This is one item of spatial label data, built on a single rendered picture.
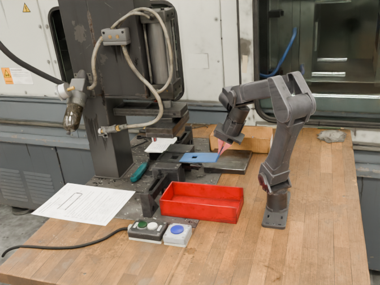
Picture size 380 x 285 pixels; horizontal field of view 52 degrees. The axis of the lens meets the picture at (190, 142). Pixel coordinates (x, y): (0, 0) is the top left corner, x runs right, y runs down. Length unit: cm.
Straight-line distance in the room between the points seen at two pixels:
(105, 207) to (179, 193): 26
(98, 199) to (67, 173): 128
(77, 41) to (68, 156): 134
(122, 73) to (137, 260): 61
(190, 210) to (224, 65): 91
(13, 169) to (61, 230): 175
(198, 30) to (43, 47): 97
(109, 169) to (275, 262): 75
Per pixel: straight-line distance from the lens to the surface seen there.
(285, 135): 109
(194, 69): 200
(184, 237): 114
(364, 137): 192
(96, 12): 134
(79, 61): 142
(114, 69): 136
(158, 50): 130
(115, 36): 129
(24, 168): 296
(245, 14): 182
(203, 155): 143
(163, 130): 131
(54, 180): 282
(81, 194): 150
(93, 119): 147
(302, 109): 104
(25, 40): 254
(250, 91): 118
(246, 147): 163
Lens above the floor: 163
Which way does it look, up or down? 25 degrees down
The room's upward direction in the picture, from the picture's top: 6 degrees counter-clockwise
